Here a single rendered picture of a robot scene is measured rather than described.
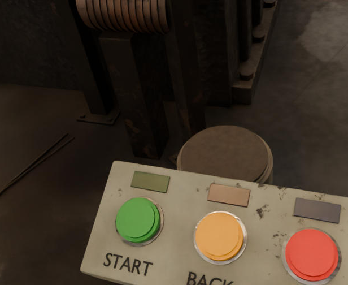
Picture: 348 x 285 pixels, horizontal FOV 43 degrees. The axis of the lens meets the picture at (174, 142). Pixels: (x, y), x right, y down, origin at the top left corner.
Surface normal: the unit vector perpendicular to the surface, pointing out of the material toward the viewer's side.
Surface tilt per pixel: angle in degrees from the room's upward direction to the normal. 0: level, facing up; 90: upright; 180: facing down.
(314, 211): 20
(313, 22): 0
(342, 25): 0
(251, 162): 0
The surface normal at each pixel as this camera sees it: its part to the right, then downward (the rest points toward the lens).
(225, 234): -0.23, -0.40
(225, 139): -0.14, -0.68
